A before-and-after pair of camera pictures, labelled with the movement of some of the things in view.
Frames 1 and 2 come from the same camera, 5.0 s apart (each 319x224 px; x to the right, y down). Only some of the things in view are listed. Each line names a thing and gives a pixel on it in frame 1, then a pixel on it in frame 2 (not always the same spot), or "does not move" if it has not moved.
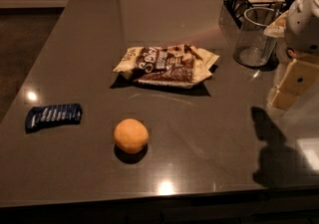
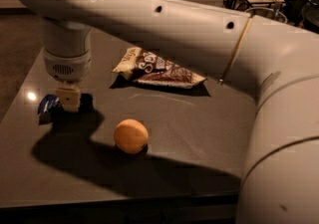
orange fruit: [131, 135] does not move
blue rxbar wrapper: [54, 114] to [51, 106]
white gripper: [304, 30] to [66, 67]
